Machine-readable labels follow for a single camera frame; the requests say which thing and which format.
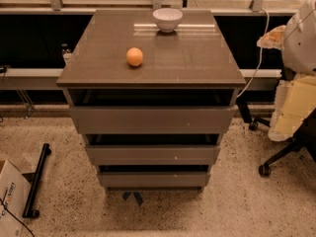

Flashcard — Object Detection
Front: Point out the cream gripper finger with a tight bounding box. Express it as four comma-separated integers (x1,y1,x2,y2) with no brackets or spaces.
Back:
257,25,285,49

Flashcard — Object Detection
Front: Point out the grey drawer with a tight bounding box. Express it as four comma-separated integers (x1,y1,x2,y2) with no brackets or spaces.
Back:
98,173,210,188
69,107,234,134
86,145,220,166

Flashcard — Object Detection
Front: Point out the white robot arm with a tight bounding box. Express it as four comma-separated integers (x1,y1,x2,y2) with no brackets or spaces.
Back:
257,0,316,141

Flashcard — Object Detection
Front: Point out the grey top drawer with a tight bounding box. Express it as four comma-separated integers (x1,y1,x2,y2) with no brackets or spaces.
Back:
69,107,234,134

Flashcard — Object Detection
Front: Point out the grey drawer cabinet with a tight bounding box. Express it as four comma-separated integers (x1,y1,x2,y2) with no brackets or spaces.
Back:
57,10,245,191

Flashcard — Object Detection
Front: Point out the grey bottom drawer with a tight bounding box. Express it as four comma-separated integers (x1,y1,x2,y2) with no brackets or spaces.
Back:
98,173,210,188

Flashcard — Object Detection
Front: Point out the black office chair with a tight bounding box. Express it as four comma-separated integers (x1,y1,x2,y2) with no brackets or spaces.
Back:
235,66,316,178

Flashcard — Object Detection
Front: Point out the white ceramic bowl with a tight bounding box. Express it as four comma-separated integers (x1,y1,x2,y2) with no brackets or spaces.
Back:
153,8,183,33

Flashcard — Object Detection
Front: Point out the orange fruit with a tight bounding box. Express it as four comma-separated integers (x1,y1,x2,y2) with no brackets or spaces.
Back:
126,47,143,67

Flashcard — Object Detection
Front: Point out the black metal stand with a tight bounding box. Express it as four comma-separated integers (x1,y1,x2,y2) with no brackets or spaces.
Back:
22,143,51,218

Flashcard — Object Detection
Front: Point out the cardboard box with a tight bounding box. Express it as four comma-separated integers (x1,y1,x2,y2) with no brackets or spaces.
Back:
0,160,31,237

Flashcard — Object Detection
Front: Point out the white cable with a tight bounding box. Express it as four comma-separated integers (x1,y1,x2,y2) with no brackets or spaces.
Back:
236,8,271,99

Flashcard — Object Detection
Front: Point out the black cable on box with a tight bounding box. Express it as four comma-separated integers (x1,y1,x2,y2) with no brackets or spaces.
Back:
0,197,36,237

